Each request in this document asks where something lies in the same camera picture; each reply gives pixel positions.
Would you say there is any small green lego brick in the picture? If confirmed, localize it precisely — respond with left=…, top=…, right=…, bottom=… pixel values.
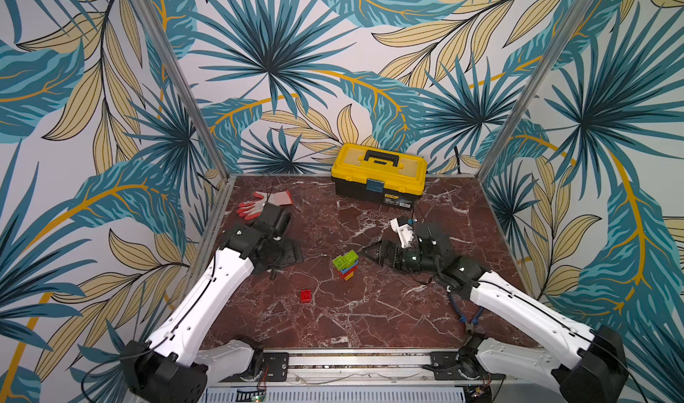
left=341, top=251, right=359, bottom=265

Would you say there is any long green lego brick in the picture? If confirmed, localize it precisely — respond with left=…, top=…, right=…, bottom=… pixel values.
left=333, top=255, right=358, bottom=273

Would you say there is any small red lego brick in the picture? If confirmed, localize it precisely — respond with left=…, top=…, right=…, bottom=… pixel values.
left=300, top=290, right=313, bottom=303

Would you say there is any blue lego brick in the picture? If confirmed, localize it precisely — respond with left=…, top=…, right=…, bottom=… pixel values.
left=338, top=262, right=358, bottom=277

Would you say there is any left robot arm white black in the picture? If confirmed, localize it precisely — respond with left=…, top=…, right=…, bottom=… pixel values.
left=120, top=205, right=303, bottom=402

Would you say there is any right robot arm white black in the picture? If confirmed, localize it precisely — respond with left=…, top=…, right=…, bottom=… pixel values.
left=360, top=219, right=629, bottom=402

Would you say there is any red white work glove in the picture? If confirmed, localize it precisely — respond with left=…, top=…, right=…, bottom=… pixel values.
left=237, top=190, right=293, bottom=221

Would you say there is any yellow black toolbox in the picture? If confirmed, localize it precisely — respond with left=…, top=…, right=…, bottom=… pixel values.
left=331, top=144, right=428, bottom=210

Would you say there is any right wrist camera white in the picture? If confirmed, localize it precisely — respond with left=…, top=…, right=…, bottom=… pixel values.
left=390, top=217, right=415, bottom=249

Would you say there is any aluminium front frame rail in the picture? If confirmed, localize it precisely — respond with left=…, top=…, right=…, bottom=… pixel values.
left=125, top=348, right=589, bottom=403

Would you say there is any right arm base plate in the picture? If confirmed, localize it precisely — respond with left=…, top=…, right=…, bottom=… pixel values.
left=423, top=351, right=506, bottom=383

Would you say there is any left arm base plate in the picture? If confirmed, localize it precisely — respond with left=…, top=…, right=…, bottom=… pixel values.
left=236, top=352, right=290, bottom=383

